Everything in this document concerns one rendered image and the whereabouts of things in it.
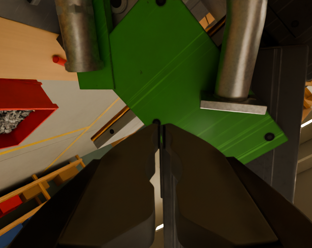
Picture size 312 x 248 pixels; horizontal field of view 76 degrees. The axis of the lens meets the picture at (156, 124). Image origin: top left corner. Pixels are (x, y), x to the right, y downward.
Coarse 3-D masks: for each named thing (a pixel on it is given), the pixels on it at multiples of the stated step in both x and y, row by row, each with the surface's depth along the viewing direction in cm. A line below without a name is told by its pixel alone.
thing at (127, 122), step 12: (216, 24) 29; (216, 36) 30; (120, 120) 38; (132, 120) 38; (96, 132) 41; (108, 132) 40; (120, 132) 41; (132, 132) 54; (96, 144) 41; (108, 144) 45
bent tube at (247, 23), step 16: (240, 0) 15; (256, 0) 14; (240, 16) 15; (256, 16) 15; (224, 32) 17; (240, 32) 15; (256, 32) 15; (224, 48) 17; (240, 48) 16; (256, 48) 16; (224, 64) 17; (240, 64) 16; (224, 80) 17; (240, 80) 17; (208, 96) 19; (224, 96) 18; (240, 96) 17; (256, 96) 19; (256, 112) 17
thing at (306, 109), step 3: (210, 27) 332; (207, 30) 328; (306, 102) 352; (306, 105) 354; (309, 105) 351; (303, 108) 357; (306, 108) 357; (309, 108) 364; (303, 111) 354; (306, 111) 357; (309, 111) 360; (303, 114) 351; (306, 114) 354; (303, 117) 348; (303, 120) 345
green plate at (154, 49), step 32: (160, 0) 19; (128, 32) 20; (160, 32) 20; (192, 32) 19; (128, 64) 21; (160, 64) 21; (192, 64) 20; (128, 96) 23; (160, 96) 22; (192, 96) 21; (192, 128) 23; (224, 128) 22; (256, 128) 21
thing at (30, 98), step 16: (0, 80) 51; (16, 80) 55; (32, 80) 61; (0, 96) 48; (16, 96) 52; (32, 96) 57; (0, 112) 52; (16, 112) 58; (32, 112) 64; (48, 112) 63; (0, 128) 59; (16, 128) 67; (32, 128) 65; (0, 144) 62; (16, 144) 67
